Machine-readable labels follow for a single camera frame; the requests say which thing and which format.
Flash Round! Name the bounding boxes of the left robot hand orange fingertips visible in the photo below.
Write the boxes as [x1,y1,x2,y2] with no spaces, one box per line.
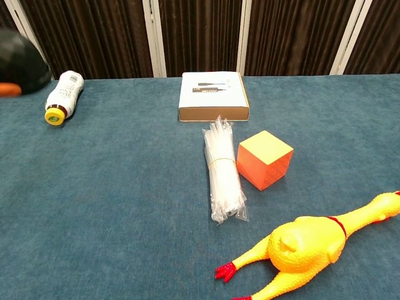
[0,82,23,98]

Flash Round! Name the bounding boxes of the black plastic bowl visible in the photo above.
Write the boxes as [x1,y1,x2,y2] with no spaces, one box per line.
[0,27,53,94]

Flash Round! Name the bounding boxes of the white bottle yellow cap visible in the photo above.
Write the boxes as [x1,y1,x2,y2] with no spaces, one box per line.
[44,70,85,128]

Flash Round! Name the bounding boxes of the dark brown curtain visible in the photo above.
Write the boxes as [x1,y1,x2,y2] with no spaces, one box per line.
[0,0,400,85]

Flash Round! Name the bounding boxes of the blue felt table cloth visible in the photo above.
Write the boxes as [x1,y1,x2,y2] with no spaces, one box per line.
[0,73,400,300]

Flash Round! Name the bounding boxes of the white flat cardboard box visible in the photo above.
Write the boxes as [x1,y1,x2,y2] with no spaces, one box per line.
[178,71,251,123]

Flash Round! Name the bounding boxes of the clear wrapped straw bundle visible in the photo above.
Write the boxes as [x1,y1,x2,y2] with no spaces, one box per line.
[203,114,249,224]

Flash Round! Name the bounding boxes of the orange foam cube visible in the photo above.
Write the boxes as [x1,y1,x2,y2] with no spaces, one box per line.
[236,130,294,191]

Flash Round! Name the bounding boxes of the yellow rubber chicken toy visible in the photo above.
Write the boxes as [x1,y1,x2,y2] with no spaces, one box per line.
[214,189,400,300]

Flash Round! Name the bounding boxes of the white frame post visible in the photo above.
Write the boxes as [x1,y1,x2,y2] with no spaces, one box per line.
[329,0,366,76]
[236,0,253,77]
[142,0,168,78]
[4,0,56,81]

